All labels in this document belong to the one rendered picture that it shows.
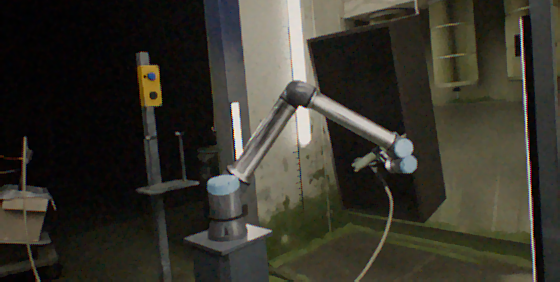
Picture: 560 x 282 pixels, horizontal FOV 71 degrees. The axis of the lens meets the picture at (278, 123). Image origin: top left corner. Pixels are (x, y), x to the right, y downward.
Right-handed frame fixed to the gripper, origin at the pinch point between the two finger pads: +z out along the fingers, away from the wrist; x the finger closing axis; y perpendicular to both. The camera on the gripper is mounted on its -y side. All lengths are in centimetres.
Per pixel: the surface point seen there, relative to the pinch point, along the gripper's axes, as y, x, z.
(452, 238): 97, 51, 49
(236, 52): -104, -22, 57
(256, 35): -109, 0, 65
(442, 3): -62, 138, 38
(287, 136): -32, -11, 86
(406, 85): -30.8, 31.1, -21.5
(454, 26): -42, 136, 37
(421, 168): 17.5, 21.6, -8.6
